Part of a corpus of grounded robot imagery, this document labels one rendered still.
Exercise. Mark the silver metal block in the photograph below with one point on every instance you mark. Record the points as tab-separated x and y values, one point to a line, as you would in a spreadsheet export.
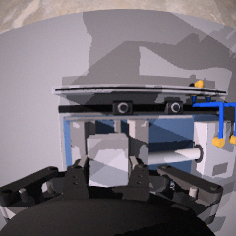
108	159

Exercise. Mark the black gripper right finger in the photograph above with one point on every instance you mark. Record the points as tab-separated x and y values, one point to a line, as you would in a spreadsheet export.
202	196

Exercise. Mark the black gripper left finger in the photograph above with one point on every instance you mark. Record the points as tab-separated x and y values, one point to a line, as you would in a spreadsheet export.
27	192

